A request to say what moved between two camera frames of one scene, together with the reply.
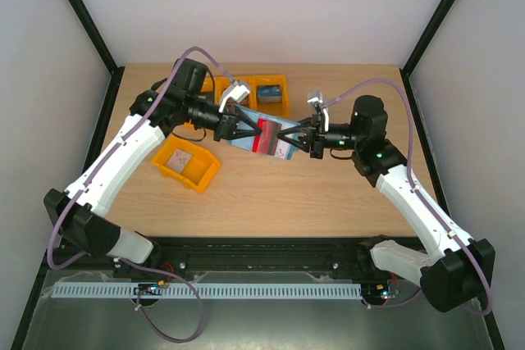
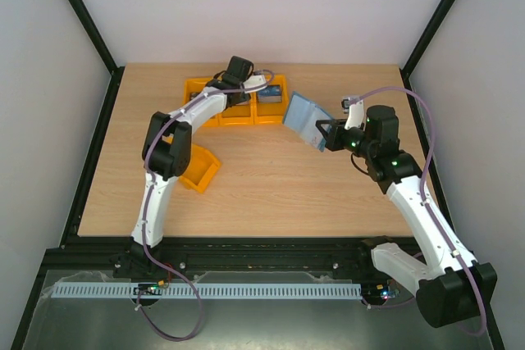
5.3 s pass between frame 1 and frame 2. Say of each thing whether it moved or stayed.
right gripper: moved
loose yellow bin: stayed
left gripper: moved
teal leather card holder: moved
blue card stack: stayed
